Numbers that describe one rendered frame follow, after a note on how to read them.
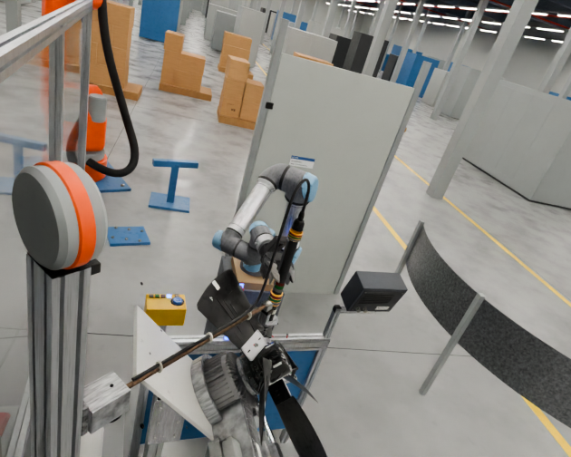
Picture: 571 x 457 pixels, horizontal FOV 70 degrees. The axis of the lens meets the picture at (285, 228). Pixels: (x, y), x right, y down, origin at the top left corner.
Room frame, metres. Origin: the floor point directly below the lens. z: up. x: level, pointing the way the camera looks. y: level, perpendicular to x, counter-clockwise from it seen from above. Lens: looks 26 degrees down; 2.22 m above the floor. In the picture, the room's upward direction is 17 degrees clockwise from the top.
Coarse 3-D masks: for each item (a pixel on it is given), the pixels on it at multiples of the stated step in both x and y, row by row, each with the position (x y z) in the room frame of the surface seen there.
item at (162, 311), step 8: (160, 296) 1.35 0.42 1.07; (184, 296) 1.40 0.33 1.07; (152, 304) 1.29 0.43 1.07; (160, 304) 1.31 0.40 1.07; (168, 304) 1.32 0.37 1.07; (184, 304) 1.35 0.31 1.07; (152, 312) 1.26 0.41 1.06; (160, 312) 1.28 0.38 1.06; (168, 312) 1.29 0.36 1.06; (176, 312) 1.30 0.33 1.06; (184, 312) 1.32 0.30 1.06; (160, 320) 1.28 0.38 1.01; (168, 320) 1.29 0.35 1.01; (176, 320) 1.31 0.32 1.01; (184, 320) 1.32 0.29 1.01
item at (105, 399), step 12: (96, 384) 0.60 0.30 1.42; (108, 384) 0.61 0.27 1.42; (120, 384) 0.62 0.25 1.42; (84, 396) 0.57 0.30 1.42; (96, 396) 0.58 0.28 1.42; (108, 396) 0.58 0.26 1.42; (120, 396) 0.59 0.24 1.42; (84, 408) 0.54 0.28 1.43; (96, 408) 0.55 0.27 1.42; (108, 408) 0.57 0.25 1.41; (120, 408) 0.59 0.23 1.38; (84, 420) 0.54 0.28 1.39; (96, 420) 0.55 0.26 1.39; (108, 420) 0.57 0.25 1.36; (84, 432) 0.54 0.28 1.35
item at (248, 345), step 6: (252, 336) 1.06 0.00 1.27; (258, 336) 1.07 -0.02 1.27; (252, 342) 1.04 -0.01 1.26; (258, 342) 1.06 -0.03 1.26; (264, 342) 1.07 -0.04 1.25; (246, 348) 1.02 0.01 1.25; (252, 348) 1.03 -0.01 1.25; (258, 348) 1.05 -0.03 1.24; (246, 354) 1.01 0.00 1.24; (252, 354) 1.02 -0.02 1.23; (252, 360) 1.01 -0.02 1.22
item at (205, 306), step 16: (224, 272) 1.14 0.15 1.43; (208, 288) 1.04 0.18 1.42; (224, 288) 1.09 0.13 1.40; (240, 288) 1.14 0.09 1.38; (208, 304) 1.00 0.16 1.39; (224, 304) 1.05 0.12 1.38; (240, 304) 1.10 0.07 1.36; (208, 320) 0.97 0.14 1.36; (224, 320) 1.01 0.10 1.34; (240, 336) 1.02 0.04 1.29
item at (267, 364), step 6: (264, 360) 0.81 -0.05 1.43; (264, 366) 0.80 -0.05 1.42; (270, 366) 0.89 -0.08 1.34; (264, 372) 0.78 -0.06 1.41; (270, 372) 0.88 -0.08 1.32; (264, 378) 0.77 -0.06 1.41; (264, 384) 0.76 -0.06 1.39; (264, 390) 0.76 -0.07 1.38; (264, 396) 0.75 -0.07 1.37; (264, 402) 0.74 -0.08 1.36; (264, 408) 0.73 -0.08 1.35; (264, 414) 0.73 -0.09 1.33
